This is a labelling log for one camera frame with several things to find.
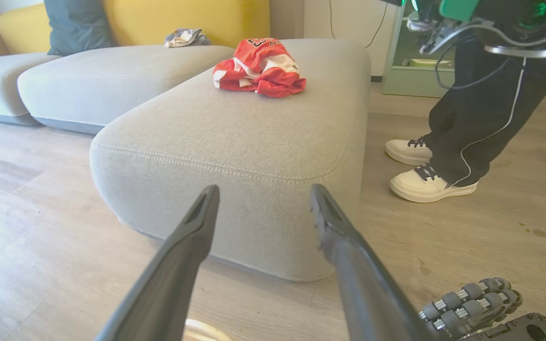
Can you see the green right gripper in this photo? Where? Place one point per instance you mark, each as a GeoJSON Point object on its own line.
{"type": "Point", "coordinates": [505, 19]}

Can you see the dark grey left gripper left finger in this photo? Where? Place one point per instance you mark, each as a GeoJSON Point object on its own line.
{"type": "Point", "coordinates": [168, 284]}

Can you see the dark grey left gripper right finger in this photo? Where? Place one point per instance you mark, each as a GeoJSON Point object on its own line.
{"type": "Point", "coordinates": [368, 293]}

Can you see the red Bulls jersey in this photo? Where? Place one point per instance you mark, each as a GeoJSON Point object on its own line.
{"type": "Point", "coordinates": [263, 71]}

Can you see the grey cloth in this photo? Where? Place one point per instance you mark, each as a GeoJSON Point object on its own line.
{"type": "Point", "coordinates": [185, 38]}

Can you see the large yellow sofa back cushion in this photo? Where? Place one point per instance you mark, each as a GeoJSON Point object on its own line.
{"type": "Point", "coordinates": [159, 19]}

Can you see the small yellow sofa back cushion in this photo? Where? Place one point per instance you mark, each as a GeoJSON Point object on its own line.
{"type": "Point", "coordinates": [24, 31]}

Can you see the cream laundry basket brown rim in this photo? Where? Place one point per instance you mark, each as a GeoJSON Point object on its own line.
{"type": "Point", "coordinates": [202, 327]}

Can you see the grey robot omni wheel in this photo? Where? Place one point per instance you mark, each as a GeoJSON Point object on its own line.
{"type": "Point", "coordinates": [467, 303]}

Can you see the black trousers white stripe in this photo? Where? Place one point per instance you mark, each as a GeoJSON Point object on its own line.
{"type": "Point", "coordinates": [481, 123]}

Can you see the pale green cabinet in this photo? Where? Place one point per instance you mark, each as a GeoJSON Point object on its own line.
{"type": "Point", "coordinates": [405, 78]}

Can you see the white sneaker dark laces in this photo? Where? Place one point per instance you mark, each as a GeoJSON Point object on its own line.
{"type": "Point", "coordinates": [424, 187]}
{"type": "Point", "coordinates": [405, 151]}

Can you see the blue-grey throw pillow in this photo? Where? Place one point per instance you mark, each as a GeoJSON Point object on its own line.
{"type": "Point", "coordinates": [76, 26]}

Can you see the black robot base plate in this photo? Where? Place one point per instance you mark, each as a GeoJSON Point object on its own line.
{"type": "Point", "coordinates": [519, 331]}

